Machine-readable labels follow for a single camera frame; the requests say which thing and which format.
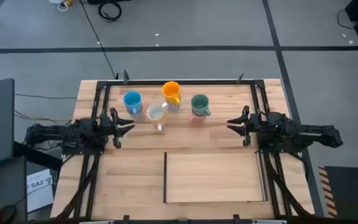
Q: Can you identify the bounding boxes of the yellow cable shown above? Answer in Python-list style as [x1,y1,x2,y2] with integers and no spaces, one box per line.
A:
[14,110,73,123]

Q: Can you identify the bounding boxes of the black mat hazard stripes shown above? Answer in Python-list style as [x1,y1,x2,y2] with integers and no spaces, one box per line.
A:
[318,166,358,218]

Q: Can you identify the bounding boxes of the green mug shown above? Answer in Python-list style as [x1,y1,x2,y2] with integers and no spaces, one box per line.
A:
[190,93,212,118]

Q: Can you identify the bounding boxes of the orange mug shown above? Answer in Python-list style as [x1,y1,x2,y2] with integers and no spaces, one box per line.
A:
[162,81,182,105]

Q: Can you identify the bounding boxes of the black aluminium rig frame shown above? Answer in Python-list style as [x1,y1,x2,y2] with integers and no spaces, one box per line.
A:
[54,70,315,224]

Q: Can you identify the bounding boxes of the black computer mouse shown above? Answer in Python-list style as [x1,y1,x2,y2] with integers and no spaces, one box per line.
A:
[0,205,17,224]

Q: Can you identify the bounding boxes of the long black floor cable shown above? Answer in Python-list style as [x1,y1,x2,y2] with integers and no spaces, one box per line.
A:
[78,0,119,80]

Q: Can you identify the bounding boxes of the white SA2 paper sheet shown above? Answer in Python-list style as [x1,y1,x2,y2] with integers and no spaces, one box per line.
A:
[26,169,55,214]

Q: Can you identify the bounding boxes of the grey computer desk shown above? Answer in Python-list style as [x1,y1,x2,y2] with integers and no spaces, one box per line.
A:
[0,155,27,224]

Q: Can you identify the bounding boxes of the thin black cable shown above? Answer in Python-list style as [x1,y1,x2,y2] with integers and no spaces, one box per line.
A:
[336,9,358,30]

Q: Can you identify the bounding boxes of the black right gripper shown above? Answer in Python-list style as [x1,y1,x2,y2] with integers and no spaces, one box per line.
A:
[226,105,264,147]

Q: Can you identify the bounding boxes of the yellow dotted mug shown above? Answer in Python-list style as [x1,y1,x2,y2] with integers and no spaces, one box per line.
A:
[146,101,169,125]

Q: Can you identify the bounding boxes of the thin dark floor cable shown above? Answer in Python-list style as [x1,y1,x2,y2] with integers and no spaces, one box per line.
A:
[14,93,78,100]

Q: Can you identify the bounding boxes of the coiled black cable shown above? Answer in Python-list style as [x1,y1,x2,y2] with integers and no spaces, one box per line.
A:
[97,1,123,22]

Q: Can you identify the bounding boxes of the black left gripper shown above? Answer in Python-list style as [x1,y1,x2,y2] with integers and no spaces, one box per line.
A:
[99,107,135,149]

